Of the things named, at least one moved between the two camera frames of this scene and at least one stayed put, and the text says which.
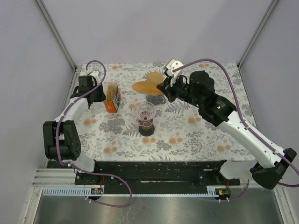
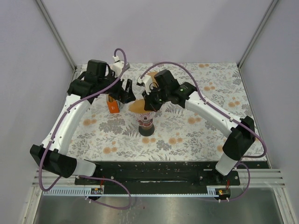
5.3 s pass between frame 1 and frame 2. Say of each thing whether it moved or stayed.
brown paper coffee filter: stayed
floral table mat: stayed
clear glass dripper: stayed
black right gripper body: moved
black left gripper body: moved
